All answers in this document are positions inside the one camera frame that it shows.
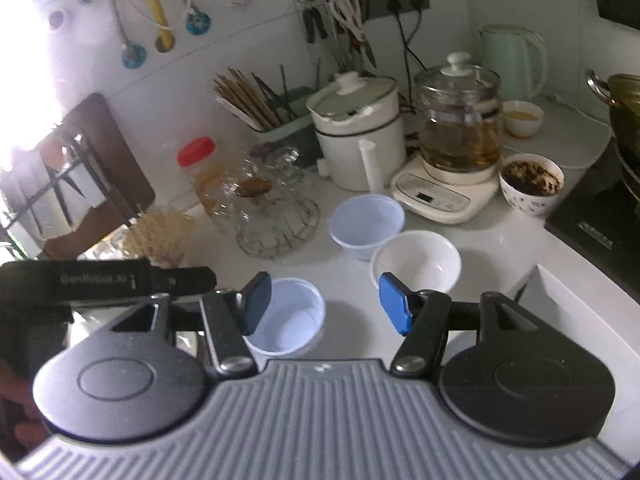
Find glass electric kettle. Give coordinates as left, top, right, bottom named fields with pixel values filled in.
left=414, top=51, right=503, bottom=173

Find black wall power strip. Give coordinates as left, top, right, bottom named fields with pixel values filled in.
left=350, top=0, right=431, bottom=23

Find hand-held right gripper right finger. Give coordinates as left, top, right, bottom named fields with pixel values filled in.
left=378, top=272, right=548, bottom=380

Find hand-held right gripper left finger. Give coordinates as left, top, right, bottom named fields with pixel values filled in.
left=107, top=271, right=273, bottom=380

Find green chopstick holder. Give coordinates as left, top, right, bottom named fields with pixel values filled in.
left=250, top=86, right=326, bottom=161

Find white kettle heating base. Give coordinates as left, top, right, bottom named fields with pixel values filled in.
left=390, top=152, right=501, bottom=224

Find patterned bowl with dark food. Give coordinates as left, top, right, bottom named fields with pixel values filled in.
left=499, top=153, right=566, bottom=218

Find small tan bowl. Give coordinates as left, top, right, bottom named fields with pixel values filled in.
left=501, top=100, right=545, bottom=139

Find dark brown cutting board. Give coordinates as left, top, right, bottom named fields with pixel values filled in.
left=30, top=92, right=156, bottom=261

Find mint green kettle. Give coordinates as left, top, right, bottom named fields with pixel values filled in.
left=479, top=24, right=549, bottom=103

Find steel cooking pot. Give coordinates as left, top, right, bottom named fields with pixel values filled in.
left=586, top=67, right=640, bottom=191

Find black induction cooktop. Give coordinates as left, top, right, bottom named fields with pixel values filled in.
left=544, top=140, right=640, bottom=306

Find translucent plastic bowl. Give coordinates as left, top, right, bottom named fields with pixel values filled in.
left=243, top=277, right=326, bottom=356
left=329, top=195, right=405, bottom=261

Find red lid plastic jar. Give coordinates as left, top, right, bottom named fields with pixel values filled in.
left=176, top=136, right=236, bottom=217

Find hanging scissors and tools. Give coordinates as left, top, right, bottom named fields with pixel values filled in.
left=300, top=0, right=378, bottom=68

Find black wire knife rack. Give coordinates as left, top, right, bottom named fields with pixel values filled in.
left=0, top=125, right=146, bottom=241

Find white electric cooking pot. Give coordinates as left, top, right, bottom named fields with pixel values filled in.
left=306, top=71, right=407, bottom=192

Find white ceramic bowl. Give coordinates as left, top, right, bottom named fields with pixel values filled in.
left=370, top=230, right=462, bottom=293

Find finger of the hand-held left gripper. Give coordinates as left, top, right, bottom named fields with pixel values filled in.
left=149, top=266, right=219, bottom=295

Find wire rack of glass cups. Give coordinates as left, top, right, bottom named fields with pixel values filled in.
left=210, top=142, right=321, bottom=261

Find yellow pipe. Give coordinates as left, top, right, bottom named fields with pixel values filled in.
left=127, top=0, right=176, bottom=53

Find person's left hand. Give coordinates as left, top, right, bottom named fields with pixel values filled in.
left=0, top=360, right=51, bottom=458

